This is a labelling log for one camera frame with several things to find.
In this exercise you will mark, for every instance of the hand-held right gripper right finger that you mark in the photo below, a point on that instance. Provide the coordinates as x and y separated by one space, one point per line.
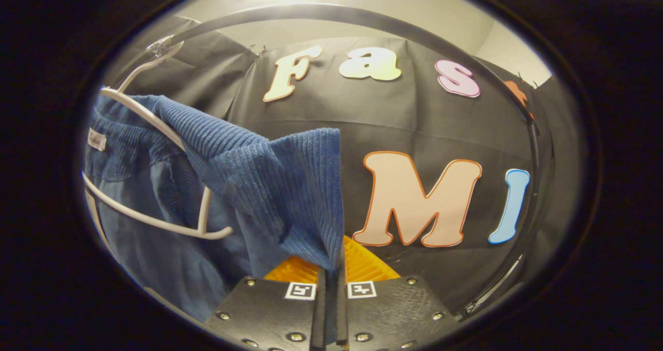
342 309

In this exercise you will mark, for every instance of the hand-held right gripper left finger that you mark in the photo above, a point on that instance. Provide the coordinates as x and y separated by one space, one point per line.
320 309

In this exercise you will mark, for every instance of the white hanger with taped hook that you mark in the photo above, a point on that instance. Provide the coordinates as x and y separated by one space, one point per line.
203 214

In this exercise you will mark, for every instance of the black backdrop cloth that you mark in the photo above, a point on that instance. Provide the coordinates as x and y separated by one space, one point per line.
414 128

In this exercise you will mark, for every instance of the grey tape wrap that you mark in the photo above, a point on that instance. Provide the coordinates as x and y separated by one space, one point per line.
163 46

